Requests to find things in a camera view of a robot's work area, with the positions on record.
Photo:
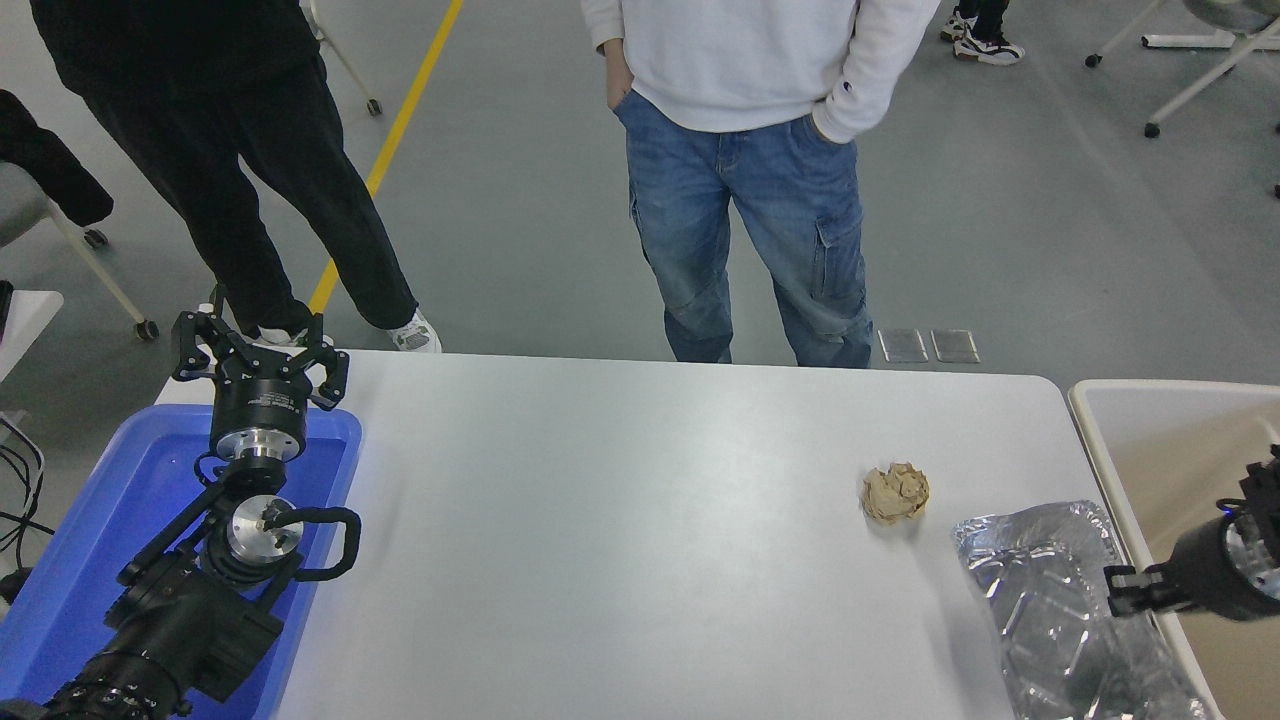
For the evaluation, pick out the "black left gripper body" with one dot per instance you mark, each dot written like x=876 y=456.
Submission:
x=258 y=398

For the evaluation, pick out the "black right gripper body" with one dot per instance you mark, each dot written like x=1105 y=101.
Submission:
x=1200 y=570

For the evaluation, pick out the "silver foil tray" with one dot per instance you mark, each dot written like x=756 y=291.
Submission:
x=1050 y=610

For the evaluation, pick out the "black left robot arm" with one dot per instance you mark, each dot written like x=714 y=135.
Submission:
x=170 y=630

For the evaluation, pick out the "metal floor plate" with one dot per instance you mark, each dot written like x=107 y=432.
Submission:
x=902 y=346
x=955 y=346

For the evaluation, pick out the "large pale bin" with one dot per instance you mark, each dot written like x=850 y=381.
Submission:
x=1170 y=460

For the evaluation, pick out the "small white side table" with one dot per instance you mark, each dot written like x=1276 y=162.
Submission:
x=25 y=315

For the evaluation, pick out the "person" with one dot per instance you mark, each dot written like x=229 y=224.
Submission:
x=760 y=190
x=250 y=150
x=985 y=45
x=45 y=165

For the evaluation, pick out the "blue plastic tray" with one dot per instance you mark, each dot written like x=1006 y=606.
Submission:
x=90 y=530

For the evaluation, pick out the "grey seat white chair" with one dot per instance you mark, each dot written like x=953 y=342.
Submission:
x=345 y=70
x=20 y=205
x=1190 y=40

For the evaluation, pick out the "crumpled tan paper ball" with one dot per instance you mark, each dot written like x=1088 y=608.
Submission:
x=895 y=492

